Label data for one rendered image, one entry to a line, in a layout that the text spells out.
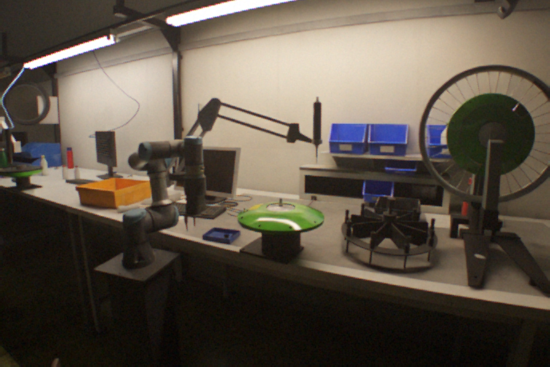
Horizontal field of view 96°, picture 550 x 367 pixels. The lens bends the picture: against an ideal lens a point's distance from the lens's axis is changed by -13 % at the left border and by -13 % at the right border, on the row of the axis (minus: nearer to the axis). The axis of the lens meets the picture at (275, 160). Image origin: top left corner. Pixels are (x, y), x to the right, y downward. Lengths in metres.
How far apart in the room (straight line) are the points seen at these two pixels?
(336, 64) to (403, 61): 0.40
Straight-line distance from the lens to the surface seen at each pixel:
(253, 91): 2.09
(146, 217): 1.20
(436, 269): 1.10
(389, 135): 1.79
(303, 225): 0.93
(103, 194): 1.84
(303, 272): 1.02
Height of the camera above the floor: 1.39
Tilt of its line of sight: 7 degrees down
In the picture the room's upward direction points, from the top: straight up
